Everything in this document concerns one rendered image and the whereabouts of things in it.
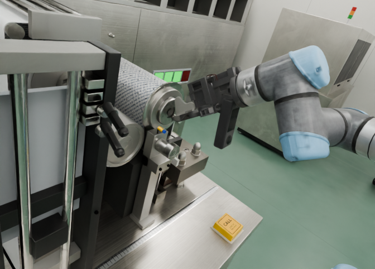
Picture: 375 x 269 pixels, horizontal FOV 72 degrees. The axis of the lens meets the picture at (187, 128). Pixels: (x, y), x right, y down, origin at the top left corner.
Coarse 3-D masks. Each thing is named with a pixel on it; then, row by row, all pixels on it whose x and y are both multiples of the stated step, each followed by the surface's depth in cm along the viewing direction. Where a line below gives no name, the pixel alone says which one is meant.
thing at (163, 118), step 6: (162, 102) 64; (168, 102) 64; (174, 102) 66; (162, 108) 63; (168, 108) 65; (174, 108) 67; (156, 114) 64; (162, 114) 64; (168, 114) 66; (162, 120) 65; (168, 120) 67
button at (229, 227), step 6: (222, 216) 85; (228, 216) 86; (216, 222) 82; (222, 222) 82; (228, 222) 83; (234, 222) 84; (216, 228) 82; (222, 228) 80; (228, 228) 81; (234, 228) 81; (240, 228) 82; (222, 234) 81; (228, 234) 79; (234, 234) 79
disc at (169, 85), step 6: (162, 84) 62; (168, 84) 64; (174, 84) 65; (156, 90) 61; (162, 90) 63; (180, 90) 69; (150, 96) 61; (156, 96) 62; (150, 102) 62; (144, 108) 61; (144, 114) 62; (144, 120) 63; (144, 126) 64; (150, 126) 66
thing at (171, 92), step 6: (168, 90) 63; (174, 90) 65; (162, 96) 62; (168, 96) 64; (174, 96) 66; (180, 96) 68; (156, 102) 62; (150, 108) 63; (156, 108) 63; (150, 114) 63; (150, 120) 64; (156, 120) 65; (156, 126) 66; (162, 126) 69; (168, 126) 71
